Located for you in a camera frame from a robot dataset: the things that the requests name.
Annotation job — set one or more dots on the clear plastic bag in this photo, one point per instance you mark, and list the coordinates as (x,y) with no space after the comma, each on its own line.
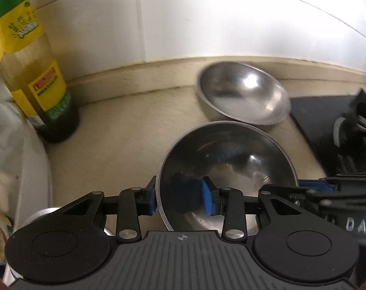
(1,120)

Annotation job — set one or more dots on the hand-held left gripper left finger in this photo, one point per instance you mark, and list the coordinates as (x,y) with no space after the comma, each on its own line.
(152,201)

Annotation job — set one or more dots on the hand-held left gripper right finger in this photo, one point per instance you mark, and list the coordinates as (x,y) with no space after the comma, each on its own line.
(207,199)

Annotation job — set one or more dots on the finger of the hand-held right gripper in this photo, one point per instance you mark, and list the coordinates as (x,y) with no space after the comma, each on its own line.
(316,185)

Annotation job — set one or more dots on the white plastic container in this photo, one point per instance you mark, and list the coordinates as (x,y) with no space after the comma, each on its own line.
(35,163)

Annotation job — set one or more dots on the black stove pan support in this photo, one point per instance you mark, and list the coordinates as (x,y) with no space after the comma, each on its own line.
(362,108)

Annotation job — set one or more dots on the black gas stove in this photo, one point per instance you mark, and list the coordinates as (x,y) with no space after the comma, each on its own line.
(313,117)

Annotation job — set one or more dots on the green yellow label oil bottle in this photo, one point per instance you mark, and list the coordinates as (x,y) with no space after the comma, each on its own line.
(29,66)

